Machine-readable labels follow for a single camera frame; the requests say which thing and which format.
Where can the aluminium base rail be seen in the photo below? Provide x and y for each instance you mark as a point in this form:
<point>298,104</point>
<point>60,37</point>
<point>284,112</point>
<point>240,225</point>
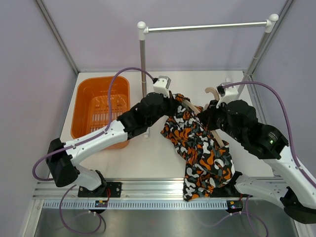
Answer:
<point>145,189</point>

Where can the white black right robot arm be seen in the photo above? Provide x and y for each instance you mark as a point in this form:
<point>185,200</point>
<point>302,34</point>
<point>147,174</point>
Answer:
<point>267,143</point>

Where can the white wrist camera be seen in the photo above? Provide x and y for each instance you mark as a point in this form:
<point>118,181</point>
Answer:
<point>227,93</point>
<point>161,86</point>

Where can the white slotted cable duct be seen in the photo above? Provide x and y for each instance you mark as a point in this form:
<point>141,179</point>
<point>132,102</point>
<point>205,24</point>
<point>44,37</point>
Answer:
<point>137,204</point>

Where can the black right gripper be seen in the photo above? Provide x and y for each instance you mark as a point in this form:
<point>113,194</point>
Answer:
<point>208,116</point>

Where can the beige wooden hanger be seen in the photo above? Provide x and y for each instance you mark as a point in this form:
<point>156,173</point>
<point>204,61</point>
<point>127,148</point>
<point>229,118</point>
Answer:
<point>197,111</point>

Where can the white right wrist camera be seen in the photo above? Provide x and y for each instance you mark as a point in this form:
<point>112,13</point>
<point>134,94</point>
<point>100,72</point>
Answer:
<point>227,93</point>

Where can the aluminium frame post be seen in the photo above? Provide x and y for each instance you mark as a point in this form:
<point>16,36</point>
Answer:
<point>269,44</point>
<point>52,27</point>

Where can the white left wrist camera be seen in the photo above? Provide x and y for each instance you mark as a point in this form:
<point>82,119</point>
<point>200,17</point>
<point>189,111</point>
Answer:
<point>161,86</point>

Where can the orange plastic basket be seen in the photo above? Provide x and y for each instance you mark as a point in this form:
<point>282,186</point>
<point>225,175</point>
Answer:
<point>97,102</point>

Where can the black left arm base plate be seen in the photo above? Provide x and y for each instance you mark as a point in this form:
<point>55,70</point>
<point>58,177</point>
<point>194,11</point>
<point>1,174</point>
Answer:
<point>110,189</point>

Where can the aluminium frame post right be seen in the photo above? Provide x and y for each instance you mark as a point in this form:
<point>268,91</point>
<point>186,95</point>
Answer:
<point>269,44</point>

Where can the orange camouflage shorts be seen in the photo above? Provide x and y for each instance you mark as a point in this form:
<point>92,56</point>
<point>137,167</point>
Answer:
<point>209,166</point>

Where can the silver clothes rack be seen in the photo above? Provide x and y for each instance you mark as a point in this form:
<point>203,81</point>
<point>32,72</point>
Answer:
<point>144,30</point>

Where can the aluminium frame post left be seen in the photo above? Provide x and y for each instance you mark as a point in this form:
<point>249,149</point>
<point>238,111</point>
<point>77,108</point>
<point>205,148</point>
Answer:
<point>52,27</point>

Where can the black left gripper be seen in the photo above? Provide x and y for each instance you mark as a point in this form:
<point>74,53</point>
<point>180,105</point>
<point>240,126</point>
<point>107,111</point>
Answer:
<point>172,103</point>

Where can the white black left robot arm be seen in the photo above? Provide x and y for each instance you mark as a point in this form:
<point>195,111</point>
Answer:
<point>64,159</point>

